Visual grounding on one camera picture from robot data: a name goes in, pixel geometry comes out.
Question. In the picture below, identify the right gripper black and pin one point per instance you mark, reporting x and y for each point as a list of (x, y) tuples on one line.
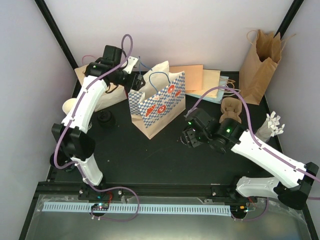
[(191, 141)]

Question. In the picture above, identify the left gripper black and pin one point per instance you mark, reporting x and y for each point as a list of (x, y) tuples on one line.
[(136, 86)]

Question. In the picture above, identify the blue checkered paper bag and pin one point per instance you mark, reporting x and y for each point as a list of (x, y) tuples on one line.
[(160, 101)]

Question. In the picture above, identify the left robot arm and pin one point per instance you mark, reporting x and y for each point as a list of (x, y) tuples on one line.
[(73, 145)]

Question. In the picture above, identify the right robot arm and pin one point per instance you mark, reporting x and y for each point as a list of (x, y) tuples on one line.
[(290, 182)]

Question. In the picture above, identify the black coffee cup lids stack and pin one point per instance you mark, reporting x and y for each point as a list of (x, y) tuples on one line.
[(105, 119)]

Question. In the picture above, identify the Cakes printed paper bag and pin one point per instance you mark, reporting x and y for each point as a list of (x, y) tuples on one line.
[(107, 99)]

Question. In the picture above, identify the light blue flat paper bag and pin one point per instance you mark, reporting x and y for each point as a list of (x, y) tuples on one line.
[(225, 82)]

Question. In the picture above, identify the tan flat paper bag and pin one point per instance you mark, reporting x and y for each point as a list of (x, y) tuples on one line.
[(210, 79)]

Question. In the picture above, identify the orange flat paper bag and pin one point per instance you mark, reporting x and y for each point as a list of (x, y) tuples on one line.
[(193, 75)]

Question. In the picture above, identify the far paper cup stack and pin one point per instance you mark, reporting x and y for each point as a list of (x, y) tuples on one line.
[(68, 105)]

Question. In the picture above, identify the standing brown paper bag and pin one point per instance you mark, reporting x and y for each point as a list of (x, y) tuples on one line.
[(260, 64)]

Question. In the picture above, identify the left black frame post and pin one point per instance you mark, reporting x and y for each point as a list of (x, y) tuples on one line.
[(47, 15)]

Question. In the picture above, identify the black frame post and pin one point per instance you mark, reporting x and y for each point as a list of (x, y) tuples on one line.
[(47, 15), (289, 17)]

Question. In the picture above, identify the light blue cable duct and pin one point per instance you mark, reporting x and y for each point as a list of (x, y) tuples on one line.
[(121, 208)]

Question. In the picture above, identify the right black frame post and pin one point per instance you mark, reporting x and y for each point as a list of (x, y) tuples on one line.
[(289, 17)]

